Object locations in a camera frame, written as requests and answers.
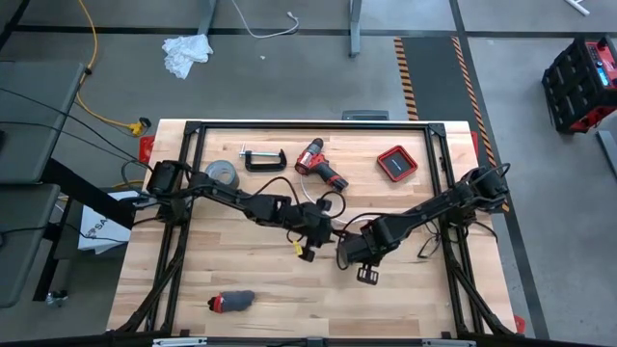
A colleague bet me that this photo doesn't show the white cord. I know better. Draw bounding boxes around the white cord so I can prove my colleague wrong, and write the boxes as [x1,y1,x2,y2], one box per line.
[299,173,377,227]

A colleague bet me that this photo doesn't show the dark-framed safety glasses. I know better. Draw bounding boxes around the dark-framed safety glasses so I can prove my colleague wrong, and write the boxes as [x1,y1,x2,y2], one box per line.
[416,230,443,260]

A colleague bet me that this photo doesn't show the black C-clamp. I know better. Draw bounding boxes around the black C-clamp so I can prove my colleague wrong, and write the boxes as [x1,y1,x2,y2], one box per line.
[238,142,288,174]

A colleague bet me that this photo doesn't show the red square tray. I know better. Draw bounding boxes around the red square tray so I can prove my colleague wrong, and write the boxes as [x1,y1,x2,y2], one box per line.
[376,145,419,183]

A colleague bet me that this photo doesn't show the dark grey box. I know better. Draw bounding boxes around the dark grey box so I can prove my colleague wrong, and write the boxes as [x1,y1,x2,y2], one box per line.
[341,109,389,121]

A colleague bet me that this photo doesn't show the silver aluminium bar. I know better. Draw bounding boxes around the silver aluminium bar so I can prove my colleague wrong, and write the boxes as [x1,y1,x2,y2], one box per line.
[152,337,208,347]
[422,339,476,347]

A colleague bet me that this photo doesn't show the hazard-striped floor mat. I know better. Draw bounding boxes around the hazard-striped floor mat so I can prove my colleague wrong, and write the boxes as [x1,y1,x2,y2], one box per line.
[393,36,507,213]

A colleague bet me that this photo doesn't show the grey desk leg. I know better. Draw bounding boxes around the grey desk leg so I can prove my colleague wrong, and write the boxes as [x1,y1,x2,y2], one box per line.
[349,0,363,58]
[197,0,219,37]

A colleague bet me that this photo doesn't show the white printed bag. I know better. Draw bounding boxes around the white printed bag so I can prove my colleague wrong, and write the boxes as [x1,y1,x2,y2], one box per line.
[76,190,141,255]

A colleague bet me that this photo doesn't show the white crumpled cloth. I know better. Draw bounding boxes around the white crumpled cloth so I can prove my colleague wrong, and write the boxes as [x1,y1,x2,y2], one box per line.
[161,33,214,81]

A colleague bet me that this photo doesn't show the black desk base beam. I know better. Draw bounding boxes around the black desk base beam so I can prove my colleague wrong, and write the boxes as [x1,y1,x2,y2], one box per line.
[40,157,137,230]

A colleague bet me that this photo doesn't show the grey board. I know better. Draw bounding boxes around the grey board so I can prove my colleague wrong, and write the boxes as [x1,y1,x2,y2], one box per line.
[596,129,617,180]

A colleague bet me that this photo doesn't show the black red tool crate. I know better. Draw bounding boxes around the black red tool crate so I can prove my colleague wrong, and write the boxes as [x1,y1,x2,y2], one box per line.
[541,36,617,135]

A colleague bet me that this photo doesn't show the grey desk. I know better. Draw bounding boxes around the grey desk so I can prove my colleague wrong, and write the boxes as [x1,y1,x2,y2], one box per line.
[0,182,62,309]
[0,61,86,186]

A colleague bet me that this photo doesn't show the white pipe piece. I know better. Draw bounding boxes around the white pipe piece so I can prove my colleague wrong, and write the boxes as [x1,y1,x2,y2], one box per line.
[563,0,592,17]

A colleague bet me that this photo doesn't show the red black cordless drill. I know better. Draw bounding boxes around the red black cordless drill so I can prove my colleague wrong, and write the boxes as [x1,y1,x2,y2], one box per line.
[294,137,350,193]

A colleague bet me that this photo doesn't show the black aluminium rig frame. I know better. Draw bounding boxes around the black aluminium rig frame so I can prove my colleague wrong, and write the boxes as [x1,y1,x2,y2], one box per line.
[108,119,520,338]

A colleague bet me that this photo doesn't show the grey duct tape roll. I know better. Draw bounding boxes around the grey duct tape roll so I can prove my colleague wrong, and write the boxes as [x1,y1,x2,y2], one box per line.
[204,159,241,190]

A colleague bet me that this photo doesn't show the white floor cable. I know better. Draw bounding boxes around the white floor cable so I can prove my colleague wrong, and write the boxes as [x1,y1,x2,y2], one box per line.
[229,0,301,40]

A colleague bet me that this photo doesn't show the yellow extension cable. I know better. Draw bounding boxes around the yellow extension cable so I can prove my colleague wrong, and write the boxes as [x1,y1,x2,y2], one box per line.
[75,0,153,139]

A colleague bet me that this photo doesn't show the black desk cable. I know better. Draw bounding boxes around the black desk cable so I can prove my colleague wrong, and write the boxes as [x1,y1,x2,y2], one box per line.
[0,86,148,169]

